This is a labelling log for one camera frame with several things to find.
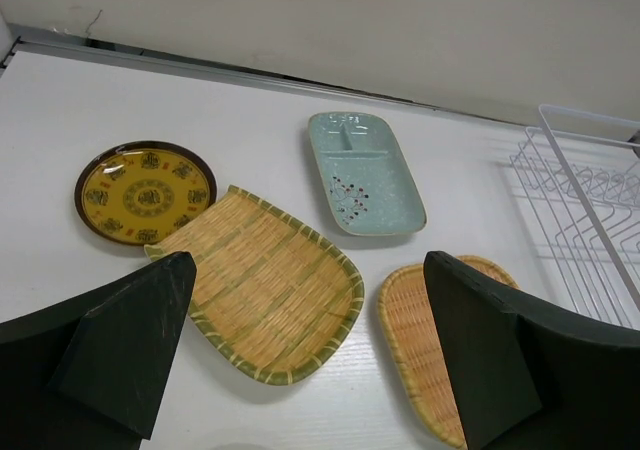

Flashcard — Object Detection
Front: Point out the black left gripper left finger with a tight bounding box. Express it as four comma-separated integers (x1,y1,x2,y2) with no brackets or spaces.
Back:
1,252,196,449

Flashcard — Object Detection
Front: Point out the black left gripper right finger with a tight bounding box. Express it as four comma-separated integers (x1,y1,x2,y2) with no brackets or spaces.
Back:
424,251,639,449

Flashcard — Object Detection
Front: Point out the green-rimmed bamboo tray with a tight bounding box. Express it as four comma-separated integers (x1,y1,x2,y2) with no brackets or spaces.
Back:
144,186,365,386

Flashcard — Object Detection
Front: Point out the light blue divided plate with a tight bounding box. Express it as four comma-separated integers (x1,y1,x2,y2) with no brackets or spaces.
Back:
308,112,427,237

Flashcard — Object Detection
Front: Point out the orange square woven tray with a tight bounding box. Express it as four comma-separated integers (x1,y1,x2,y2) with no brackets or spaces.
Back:
377,254,519,450

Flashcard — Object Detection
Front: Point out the yellow brown round plate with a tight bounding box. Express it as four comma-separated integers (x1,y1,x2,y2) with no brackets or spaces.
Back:
74,140,218,247

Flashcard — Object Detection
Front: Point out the white wire dish rack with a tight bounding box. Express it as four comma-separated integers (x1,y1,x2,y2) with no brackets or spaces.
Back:
509,104,639,329

